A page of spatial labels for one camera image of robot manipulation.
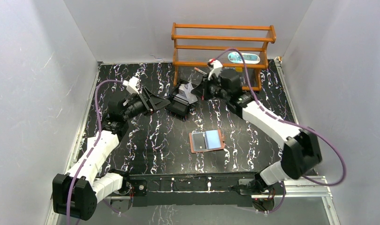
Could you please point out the orange wooden shelf rack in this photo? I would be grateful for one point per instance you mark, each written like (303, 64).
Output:
(196, 44)

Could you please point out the red white marker pen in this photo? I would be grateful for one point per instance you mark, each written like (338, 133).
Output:
(200, 71)

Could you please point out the black VIP card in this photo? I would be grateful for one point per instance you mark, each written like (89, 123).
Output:
(198, 142)

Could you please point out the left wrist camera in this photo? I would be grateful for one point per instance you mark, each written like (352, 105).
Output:
(131, 86)

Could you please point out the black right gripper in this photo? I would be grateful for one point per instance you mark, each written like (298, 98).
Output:
(199, 90)

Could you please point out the blue white packaged item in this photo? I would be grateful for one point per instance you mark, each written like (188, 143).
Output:
(240, 58)

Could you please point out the brown leather card holder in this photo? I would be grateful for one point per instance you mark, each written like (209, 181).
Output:
(214, 140)

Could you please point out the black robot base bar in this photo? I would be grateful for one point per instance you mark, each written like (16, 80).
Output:
(225, 188)

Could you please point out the black card dispenser box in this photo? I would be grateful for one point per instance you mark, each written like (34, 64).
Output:
(179, 104)

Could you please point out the grey card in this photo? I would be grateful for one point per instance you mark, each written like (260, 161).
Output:
(184, 93)

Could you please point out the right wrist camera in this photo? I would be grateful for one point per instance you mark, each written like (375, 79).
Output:
(221, 73)

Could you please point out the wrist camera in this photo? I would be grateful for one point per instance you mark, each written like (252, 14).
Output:
(131, 86)
(221, 73)

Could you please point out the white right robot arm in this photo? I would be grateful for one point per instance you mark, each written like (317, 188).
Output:
(300, 148)

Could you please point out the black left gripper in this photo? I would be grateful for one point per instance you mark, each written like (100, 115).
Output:
(147, 100)

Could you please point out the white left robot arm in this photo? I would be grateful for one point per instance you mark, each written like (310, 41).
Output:
(77, 192)

